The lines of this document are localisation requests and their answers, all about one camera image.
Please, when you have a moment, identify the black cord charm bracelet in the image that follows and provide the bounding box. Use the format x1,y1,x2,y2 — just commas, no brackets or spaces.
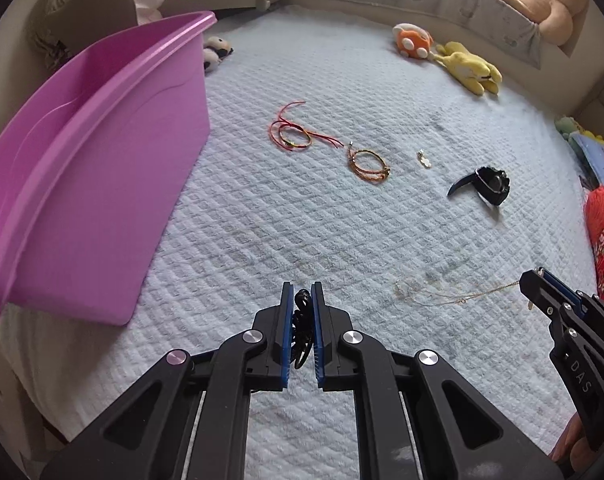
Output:
289,288,315,372

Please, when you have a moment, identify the light blue quilted bedspread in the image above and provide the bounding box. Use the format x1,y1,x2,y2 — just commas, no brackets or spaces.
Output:
0,10,594,450

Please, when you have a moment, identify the yellow plush toy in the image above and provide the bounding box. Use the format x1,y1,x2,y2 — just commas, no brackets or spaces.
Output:
431,41,502,96

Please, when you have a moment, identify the black digital wristwatch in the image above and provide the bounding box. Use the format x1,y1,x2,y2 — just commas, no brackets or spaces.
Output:
447,166,510,207

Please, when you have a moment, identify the person's right hand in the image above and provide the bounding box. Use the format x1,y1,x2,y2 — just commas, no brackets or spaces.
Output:
549,413,597,472

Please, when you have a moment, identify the panda plush toy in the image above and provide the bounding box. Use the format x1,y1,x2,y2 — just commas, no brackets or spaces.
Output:
203,36,233,74

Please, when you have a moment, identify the orange braided cord bracelet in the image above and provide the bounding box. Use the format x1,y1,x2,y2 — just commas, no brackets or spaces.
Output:
346,143,393,186

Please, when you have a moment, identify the grey chair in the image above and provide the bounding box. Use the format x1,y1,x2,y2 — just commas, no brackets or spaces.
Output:
26,0,138,73

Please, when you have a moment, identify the small silver flower charm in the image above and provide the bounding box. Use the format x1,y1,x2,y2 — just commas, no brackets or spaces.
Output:
417,150,432,169

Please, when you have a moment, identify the gold chain flower pendant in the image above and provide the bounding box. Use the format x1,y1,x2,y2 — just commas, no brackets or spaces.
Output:
393,280,520,308

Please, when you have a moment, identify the orange white plush toy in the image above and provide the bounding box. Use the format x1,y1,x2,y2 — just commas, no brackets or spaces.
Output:
392,23,434,60

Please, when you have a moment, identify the green plush toy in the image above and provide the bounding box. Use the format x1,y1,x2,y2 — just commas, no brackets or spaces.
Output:
554,116,604,146

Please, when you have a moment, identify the purple plastic bin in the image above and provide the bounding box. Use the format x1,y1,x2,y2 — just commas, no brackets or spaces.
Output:
0,11,215,325

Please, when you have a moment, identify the blue pillow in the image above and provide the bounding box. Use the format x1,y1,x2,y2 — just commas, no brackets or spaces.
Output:
570,132,604,188

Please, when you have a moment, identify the red string bracelet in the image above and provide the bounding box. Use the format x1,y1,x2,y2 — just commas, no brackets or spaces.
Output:
267,100,347,153

